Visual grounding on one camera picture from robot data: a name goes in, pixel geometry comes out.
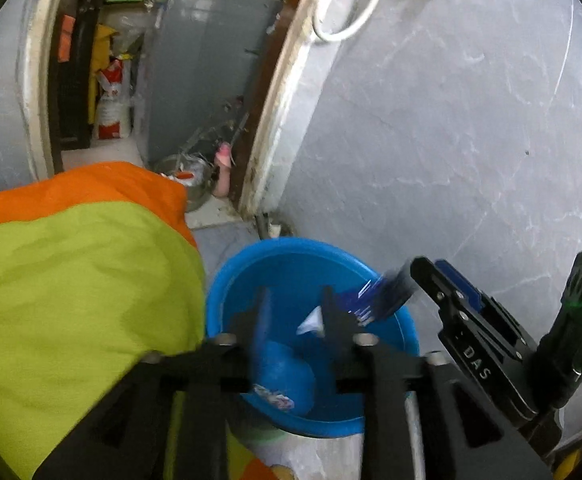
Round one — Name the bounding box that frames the metal bowl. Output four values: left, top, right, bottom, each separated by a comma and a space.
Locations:
153, 152, 212, 213

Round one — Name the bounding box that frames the white power cable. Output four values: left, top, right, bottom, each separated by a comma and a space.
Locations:
311, 0, 394, 43

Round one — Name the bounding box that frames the red and white sack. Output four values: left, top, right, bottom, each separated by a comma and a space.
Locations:
95, 57, 133, 141

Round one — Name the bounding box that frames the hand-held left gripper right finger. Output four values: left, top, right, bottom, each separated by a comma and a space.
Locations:
318, 285, 554, 480

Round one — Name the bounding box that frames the blue snack packet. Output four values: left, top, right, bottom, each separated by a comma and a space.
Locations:
250, 340, 318, 417

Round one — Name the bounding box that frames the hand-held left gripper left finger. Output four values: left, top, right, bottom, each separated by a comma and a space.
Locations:
31, 287, 272, 480

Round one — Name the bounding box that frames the blue plastic basin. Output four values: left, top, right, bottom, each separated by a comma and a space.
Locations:
205, 238, 419, 438

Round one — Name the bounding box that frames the white paper scrap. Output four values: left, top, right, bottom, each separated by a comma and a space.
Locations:
296, 307, 327, 336

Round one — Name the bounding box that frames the blue striped wrapper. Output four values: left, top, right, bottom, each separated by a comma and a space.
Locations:
336, 267, 417, 328

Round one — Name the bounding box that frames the orange and green blanket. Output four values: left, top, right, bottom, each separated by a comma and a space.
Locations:
0, 161, 292, 480

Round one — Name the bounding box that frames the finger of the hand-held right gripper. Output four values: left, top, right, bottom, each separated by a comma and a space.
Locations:
410, 256, 478, 342
435, 259, 536, 356

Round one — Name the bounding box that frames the grey metal cabinet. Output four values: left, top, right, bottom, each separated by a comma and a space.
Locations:
136, 0, 284, 166

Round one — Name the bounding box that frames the white door frame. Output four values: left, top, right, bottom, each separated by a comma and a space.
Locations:
18, 0, 344, 218

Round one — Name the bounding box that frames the dark wooden rack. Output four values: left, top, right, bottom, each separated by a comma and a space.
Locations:
48, 0, 102, 151

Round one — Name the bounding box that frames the orange card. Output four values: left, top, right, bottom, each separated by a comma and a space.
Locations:
58, 14, 76, 63

